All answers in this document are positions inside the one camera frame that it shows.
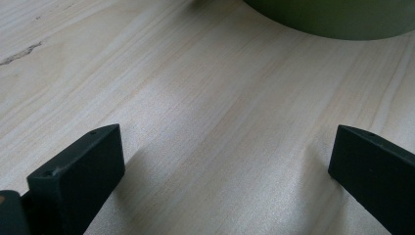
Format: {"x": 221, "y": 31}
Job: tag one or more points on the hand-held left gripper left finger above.
{"x": 71, "y": 182}

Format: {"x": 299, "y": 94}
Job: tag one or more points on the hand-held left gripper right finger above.
{"x": 378, "y": 176}

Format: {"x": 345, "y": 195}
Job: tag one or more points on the green plastic trash bin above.
{"x": 342, "y": 18}

